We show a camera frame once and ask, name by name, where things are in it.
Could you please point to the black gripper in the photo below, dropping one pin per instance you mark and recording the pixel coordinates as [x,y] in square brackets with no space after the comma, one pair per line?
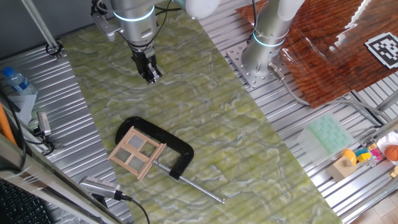
[143,59]

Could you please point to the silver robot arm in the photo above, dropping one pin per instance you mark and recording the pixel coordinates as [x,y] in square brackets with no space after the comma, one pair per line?
[136,28]

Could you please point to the black C-clamp with steel screw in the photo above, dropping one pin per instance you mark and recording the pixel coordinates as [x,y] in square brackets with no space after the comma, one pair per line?
[174,143]

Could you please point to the green marble pattern mat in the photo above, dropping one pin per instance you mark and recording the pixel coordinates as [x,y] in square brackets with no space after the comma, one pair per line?
[217,140]

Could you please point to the aluminium stand pole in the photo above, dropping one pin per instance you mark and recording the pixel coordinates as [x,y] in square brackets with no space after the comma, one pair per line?
[38,23]

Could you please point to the clear water bottle blue cap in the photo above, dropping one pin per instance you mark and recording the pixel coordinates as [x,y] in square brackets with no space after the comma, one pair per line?
[19,82]

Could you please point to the white paper sheet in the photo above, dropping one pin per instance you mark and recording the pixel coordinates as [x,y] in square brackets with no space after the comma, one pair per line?
[23,107]

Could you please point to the glossy brown wood-grain board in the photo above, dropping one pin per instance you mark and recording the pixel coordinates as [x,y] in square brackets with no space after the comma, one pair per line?
[326,62]

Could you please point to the black keyboard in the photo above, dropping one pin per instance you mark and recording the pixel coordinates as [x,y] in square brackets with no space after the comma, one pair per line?
[21,205]

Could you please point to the translucent green plastic box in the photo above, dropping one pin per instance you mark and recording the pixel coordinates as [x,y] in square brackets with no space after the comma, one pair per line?
[326,137]

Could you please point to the tan wooden toy block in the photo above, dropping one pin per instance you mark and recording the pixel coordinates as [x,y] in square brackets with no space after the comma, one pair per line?
[340,169]

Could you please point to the teal toy piece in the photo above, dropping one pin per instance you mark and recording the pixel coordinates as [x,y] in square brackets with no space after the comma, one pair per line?
[361,152]

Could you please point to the yellow toy block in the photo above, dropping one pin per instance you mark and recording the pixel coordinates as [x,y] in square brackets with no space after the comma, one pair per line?
[363,157]
[395,172]

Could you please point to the small tan wooden cube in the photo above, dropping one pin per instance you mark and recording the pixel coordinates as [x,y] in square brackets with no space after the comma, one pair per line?
[372,146]

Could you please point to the black white fiducial marker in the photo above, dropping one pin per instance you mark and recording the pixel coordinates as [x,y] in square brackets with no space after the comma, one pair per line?
[384,49]

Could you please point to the pink toy piece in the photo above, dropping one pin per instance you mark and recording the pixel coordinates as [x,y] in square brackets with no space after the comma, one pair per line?
[376,154]

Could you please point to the orange toy basketball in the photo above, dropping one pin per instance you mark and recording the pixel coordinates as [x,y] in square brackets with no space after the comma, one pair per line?
[391,153]

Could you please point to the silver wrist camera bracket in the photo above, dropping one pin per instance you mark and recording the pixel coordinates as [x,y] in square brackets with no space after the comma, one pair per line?
[105,28]

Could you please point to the wooden model window frame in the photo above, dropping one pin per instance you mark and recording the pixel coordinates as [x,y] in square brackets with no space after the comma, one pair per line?
[152,163]

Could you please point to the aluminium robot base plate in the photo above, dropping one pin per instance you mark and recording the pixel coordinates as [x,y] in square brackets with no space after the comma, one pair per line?
[248,73]

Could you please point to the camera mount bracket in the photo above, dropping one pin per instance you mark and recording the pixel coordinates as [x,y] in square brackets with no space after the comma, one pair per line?
[57,145]
[100,199]

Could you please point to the silver depth camera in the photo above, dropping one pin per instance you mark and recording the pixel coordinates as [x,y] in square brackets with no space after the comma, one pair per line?
[98,186]
[43,124]

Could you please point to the grey metal desk frame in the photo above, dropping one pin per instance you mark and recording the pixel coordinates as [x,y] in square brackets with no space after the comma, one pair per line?
[46,183]

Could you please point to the aluminium profile rail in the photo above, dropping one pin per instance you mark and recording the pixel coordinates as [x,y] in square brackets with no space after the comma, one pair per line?
[387,101]

